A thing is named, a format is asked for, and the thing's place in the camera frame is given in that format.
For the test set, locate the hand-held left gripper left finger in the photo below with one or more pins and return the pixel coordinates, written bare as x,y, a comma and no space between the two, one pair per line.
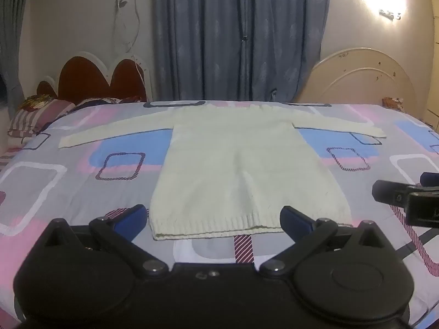
132,217

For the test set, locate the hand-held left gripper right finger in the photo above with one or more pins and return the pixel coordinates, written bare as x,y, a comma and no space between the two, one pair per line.
295,219

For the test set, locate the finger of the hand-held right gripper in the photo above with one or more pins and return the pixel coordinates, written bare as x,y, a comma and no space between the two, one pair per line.
391,193
429,178

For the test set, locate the cream knitted sweater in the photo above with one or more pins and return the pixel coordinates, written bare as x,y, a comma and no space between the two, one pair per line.
240,164

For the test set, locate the patterned pink grey bedsheet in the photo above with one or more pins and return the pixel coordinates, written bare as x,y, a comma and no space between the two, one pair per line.
85,185

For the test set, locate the orange stuffed toy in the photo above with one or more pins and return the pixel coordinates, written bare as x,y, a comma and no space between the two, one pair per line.
393,102

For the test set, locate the cream arched headboard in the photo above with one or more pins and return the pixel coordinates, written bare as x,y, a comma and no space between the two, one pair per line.
363,78

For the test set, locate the dark patterned blanket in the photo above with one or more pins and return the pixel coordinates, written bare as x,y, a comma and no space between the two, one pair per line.
109,100

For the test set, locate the cream wardrobe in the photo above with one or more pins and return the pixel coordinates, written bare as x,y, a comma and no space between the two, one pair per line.
434,58

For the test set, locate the striped pink pillow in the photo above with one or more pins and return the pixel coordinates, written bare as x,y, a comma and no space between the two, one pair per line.
37,116

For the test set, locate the red white heart headboard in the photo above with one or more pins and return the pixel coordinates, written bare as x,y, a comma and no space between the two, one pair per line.
96,78

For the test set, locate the orange yellow patterned cloth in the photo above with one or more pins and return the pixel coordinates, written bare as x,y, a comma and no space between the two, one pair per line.
36,102

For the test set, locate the blue grey side curtain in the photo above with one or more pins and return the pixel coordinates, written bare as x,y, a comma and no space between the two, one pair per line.
12,34

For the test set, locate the white wall plug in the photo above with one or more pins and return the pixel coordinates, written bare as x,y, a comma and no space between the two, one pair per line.
120,1

